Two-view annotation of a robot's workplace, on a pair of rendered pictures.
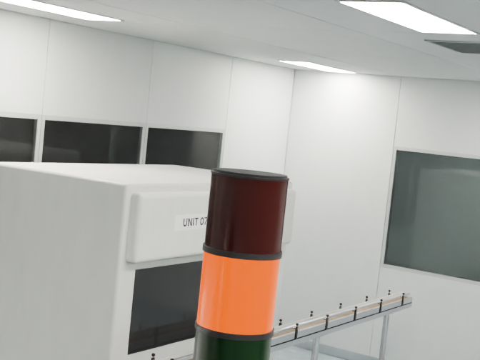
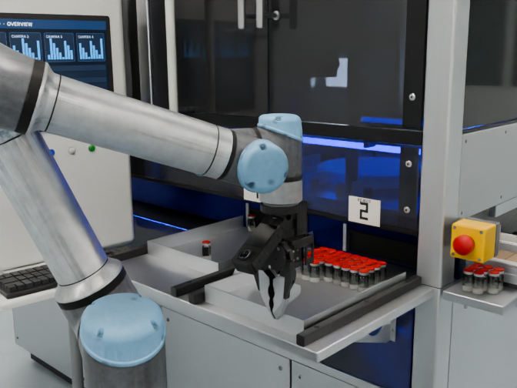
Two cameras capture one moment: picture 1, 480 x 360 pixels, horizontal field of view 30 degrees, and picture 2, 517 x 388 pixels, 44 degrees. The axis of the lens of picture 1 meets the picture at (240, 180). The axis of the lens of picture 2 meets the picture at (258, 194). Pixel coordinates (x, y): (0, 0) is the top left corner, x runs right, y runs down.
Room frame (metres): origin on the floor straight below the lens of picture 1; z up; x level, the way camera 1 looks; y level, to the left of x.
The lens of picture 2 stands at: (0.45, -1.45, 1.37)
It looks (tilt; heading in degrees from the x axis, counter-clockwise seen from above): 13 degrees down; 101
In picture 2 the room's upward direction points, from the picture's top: 1 degrees counter-clockwise
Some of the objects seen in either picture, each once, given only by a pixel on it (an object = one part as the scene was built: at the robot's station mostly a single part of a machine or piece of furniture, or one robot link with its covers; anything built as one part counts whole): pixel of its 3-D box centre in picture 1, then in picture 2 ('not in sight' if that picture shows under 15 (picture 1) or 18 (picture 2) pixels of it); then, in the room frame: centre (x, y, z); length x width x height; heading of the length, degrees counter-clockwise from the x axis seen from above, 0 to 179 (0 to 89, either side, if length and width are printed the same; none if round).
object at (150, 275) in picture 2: not in sight; (261, 274); (0.20, -0.08, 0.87); 0.70 x 0.48 x 0.02; 148
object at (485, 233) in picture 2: not in sight; (474, 239); (0.65, -0.15, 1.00); 0.08 x 0.07 x 0.07; 58
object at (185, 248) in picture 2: not in sight; (231, 242); (0.09, 0.07, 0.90); 0.34 x 0.26 x 0.04; 58
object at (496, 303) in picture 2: not in sight; (486, 293); (0.69, -0.12, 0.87); 0.14 x 0.13 x 0.02; 58
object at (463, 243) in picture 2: not in sight; (464, 244); (0.63, -0.19, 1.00); 0.04 x 0.04 x 0.04; 58
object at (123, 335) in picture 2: not in sight; (123, 348); (0.10, -0.66, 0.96); 0.13 x 0.12 x 0.14; 123
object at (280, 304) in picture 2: not in sight; (288, 294); (0.30, -0.39, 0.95); 0.06 x 0.03 x 0.09; 58
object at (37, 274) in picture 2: not in sight; (73, 269); (-0.33, 0.03, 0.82); 0.40 x 0.14 x 0.02; 51
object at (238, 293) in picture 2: not in sight; (307, 285); (0.32, -0.21, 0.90); 0.34 x 0.26 x 0.04; 57
